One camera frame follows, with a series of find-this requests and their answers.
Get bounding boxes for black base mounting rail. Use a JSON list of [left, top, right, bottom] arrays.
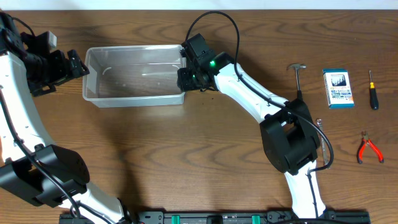
[[59, 210, 371, 224]]

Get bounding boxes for black yellow screwdriver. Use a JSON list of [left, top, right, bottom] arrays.
[[369, 70, 379, 110]]

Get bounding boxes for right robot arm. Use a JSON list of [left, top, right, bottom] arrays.
[[177, 49, 329, 218]]

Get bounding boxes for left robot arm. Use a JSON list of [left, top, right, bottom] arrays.
[[1, 13, 133, 223]]

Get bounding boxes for clear plastic storage container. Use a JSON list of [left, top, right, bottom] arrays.
[[83, 44, 185, 108]]

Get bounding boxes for small black-handled hammer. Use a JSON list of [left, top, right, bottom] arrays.
[[287, 63, 307, 100]]

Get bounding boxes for silver combination wrench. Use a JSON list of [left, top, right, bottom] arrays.
[[316, 118, 330, 167]]

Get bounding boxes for blue white screw box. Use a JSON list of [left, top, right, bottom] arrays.
[[322, 68, 354, 109]]

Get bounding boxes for red-handled pliers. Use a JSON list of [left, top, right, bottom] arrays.
[[356, 131, 384, 165]]

